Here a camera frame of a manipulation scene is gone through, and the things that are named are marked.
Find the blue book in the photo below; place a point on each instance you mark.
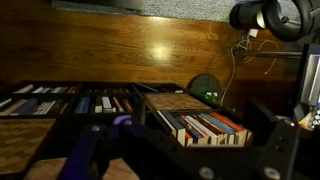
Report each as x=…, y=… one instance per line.
x=82, y=105
x=216, y=124

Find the navy book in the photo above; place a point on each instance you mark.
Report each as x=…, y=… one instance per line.
x=170, y=125
x=25, y=107

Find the orange spine book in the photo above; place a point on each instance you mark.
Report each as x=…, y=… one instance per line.
x=186, y=126

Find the tan book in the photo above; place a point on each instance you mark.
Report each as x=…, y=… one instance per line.
x=13, y=107

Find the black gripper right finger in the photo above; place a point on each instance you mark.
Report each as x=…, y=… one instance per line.
x=140, y=150

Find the black framed monitor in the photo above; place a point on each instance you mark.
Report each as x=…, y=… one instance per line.
x=311, y=76

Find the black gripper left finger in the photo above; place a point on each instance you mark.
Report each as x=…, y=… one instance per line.
x=83, y=156

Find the row of books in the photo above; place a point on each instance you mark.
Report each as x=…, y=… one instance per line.
x=66, y=116

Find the orange red book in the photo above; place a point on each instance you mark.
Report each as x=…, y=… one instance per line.
x=229, y=124

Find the yellow book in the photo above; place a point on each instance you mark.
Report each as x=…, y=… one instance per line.
x=117, y=105

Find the grey rug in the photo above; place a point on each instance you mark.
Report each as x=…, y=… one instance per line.
x=186, y=10

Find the dark metal bar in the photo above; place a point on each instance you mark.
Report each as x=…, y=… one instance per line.
x=273, y=54

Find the white power adapter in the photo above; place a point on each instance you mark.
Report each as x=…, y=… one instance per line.
x=253, y=33

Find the orange brown book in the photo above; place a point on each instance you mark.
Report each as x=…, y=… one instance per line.
x=127, y=106

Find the round green grey floor device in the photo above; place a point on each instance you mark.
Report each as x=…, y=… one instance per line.
x=203, y=83

